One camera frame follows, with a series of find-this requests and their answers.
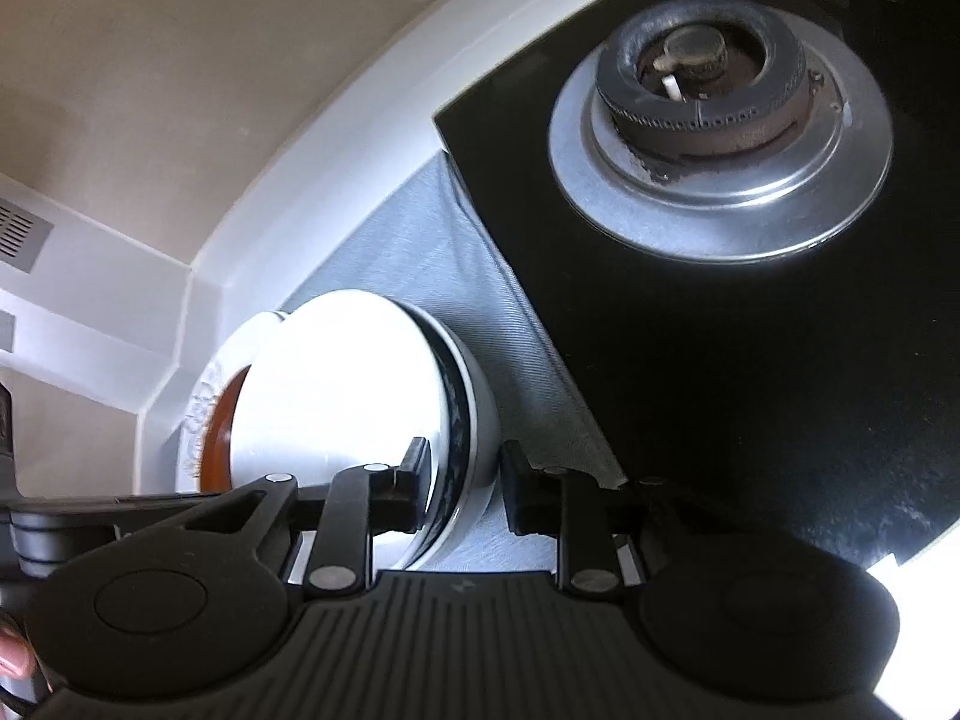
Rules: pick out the grey mat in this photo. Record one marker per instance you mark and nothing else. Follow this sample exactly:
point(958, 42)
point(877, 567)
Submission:
point(450, 262)

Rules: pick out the white bowl with blue pattern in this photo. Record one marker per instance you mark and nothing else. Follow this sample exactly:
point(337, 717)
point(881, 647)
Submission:
point(337, 382)

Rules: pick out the brown round plate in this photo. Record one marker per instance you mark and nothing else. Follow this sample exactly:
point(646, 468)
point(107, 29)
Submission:
point(219, 427)

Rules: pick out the metal gas burner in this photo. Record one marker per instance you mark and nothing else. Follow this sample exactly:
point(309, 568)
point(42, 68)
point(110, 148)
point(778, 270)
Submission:
point(720, 191)

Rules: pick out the person's left hand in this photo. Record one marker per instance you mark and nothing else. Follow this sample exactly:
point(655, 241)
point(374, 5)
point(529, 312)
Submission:
point(13, 664)

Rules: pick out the narrow grey vent grille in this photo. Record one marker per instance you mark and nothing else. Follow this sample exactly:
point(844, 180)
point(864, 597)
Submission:
point(19, 232)

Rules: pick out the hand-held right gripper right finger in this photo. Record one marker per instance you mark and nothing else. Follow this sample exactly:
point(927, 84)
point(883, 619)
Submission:
point(519, 495)

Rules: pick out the wide grey vent grille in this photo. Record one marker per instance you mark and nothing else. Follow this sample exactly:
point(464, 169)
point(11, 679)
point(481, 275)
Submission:
point(5, 330)

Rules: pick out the black glass gas stove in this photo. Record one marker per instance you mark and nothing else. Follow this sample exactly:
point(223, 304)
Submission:
point(750, 390)

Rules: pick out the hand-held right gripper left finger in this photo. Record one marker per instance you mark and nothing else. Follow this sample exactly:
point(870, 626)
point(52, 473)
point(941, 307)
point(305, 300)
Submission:
point(409, 484)

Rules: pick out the square white floral plate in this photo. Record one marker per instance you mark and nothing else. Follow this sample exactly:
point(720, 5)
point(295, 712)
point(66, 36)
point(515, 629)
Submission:
point(201, 390)

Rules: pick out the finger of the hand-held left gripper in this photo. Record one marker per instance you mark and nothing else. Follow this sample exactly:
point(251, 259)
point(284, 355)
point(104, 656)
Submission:
point(142, 504)

